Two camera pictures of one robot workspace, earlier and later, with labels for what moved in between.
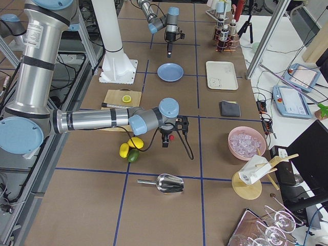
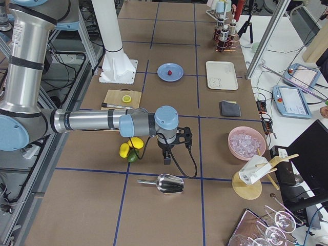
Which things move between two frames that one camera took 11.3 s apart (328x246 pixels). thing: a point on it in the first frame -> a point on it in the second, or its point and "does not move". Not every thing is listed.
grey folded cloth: x=229 y=108 does not move
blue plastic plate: x=170 y=72 does not move
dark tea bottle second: x=232 y=32 does not move
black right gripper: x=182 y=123 -> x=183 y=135
